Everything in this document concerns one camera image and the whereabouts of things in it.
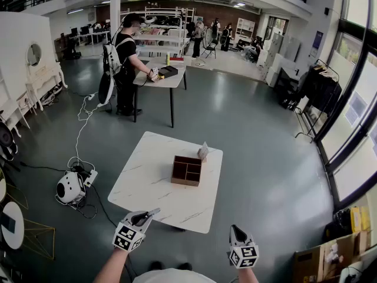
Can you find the small beige card item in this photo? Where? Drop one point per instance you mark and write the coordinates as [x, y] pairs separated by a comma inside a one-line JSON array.
[[203, 152]]

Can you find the brown wooden compartment box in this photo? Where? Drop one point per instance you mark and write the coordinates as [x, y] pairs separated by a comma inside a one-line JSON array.
[[186, 169]]

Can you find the white power strip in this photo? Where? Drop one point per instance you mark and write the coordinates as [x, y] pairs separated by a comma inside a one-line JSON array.
[[90, 178]]

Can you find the person's black shoe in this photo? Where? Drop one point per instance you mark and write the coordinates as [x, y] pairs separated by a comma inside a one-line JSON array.
[[156, 265], [185, 266]]

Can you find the white round side table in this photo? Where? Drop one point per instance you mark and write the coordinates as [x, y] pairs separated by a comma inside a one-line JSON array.
[[13, 225]]

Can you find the white vanity with round mirror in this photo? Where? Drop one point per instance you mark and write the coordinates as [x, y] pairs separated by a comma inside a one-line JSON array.
[[41, 72]]

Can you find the black folding chair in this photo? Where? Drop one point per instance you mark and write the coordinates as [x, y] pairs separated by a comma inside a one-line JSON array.
[[209, 49]]

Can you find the person's white shirt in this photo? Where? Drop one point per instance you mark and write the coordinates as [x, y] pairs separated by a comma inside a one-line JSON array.
[[173, 276]]

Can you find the brown cardboard carton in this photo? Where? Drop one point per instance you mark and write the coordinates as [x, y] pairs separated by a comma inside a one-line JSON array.
[[324, 261]]

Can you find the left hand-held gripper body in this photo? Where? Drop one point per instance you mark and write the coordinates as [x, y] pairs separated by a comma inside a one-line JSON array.
[[129, 231]]

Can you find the person's left forearm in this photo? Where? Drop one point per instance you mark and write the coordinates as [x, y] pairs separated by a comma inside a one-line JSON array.
[[113, 265]]

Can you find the white table with black legs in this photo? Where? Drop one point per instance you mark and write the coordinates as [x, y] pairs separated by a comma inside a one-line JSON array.
[[173, 80]]

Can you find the yellow bottle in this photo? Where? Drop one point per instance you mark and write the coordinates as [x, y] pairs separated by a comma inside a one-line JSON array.
[[168, 58]]

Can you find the red flat box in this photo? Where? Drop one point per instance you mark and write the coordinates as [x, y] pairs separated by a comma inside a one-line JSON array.
[[176, 59]]

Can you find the black flat box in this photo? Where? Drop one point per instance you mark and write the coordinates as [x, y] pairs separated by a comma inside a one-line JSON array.
[[168, 71]]

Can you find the white metal shelf rack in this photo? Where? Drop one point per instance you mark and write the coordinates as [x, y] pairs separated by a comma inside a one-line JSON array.
[[165, 37]]

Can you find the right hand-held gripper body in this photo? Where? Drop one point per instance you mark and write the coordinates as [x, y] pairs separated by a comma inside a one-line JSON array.
[[243, 253]]

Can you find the person's right forearm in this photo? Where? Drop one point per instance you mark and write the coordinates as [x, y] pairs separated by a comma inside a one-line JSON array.
[[248, 276]]

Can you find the black clothes rack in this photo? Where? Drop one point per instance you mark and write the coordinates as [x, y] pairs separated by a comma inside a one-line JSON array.
[[321, 90]]

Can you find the white round floor device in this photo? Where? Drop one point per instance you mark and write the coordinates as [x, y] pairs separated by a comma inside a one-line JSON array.
[[69, 187]]

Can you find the yellow packet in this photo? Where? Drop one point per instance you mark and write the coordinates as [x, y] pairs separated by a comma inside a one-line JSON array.
[[359, 220]]

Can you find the white cabinet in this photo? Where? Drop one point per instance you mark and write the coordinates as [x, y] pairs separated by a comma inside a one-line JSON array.
[[245, 29]]

